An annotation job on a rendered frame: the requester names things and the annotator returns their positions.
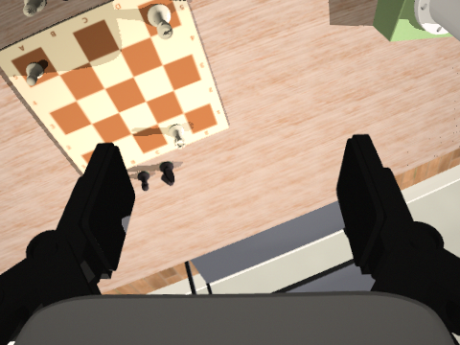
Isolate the wooden chessboard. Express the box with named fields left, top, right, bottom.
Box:
left=0, top=0, right=229, bottom=173

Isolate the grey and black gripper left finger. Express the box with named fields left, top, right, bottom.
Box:
left=0, top=143, right=135, bottom=345

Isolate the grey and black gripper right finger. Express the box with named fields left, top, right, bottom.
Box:
left=336, top=134, right=460, bottom=336

